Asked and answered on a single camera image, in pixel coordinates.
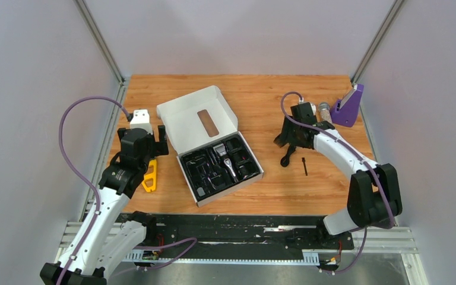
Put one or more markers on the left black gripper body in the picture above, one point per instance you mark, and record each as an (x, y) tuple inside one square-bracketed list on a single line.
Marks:
[(155, 148)]

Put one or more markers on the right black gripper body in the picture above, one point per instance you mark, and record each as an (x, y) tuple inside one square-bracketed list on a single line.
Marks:
[(297, 127)]

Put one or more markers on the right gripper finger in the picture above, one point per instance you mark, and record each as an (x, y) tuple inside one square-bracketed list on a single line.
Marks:
[(286, 128), (295, 139)]

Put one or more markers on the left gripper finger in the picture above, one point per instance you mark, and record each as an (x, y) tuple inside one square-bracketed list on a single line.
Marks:
[(162, 134), (123, 132)]

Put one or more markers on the black silver hair clipper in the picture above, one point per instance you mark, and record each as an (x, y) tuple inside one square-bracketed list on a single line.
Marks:
[(220, 149)]

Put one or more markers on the small clear oil bottle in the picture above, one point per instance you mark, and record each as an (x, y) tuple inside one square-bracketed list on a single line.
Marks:
[(200, 191)]

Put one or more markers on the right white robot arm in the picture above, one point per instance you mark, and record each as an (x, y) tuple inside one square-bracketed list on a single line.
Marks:
[(373, 198)]

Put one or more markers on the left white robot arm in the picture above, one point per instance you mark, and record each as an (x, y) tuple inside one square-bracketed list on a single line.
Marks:
[(92, 257)]

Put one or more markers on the black clipper guard comb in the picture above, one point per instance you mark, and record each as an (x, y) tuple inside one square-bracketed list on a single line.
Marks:
[(279, 141)]

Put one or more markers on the black cleaning brush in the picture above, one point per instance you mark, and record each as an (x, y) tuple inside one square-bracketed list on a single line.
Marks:
[(304, 166)]

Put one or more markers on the glittery silver cylinder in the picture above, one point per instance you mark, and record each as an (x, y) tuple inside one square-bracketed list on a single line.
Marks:
[(324, 111)]

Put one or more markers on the yellow plastic triangle toy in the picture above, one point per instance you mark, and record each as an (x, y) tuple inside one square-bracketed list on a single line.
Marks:
[(150, 178)]

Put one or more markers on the purple wedge stand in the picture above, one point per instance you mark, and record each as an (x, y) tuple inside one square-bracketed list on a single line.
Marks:
[(345, 111)]

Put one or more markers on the white box with black tray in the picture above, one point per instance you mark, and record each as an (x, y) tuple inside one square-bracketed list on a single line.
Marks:
[(195, 123)]

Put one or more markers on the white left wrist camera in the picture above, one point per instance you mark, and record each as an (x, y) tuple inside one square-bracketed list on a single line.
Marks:
[(141, 120)]

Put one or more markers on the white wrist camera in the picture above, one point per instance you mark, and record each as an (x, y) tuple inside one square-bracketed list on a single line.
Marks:
[(307, 111), (141, 120)]

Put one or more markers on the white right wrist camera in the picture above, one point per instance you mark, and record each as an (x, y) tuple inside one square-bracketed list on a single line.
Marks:
[(307, 111)]

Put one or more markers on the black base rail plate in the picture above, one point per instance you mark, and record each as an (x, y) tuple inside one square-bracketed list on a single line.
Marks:
[(250, 238)]

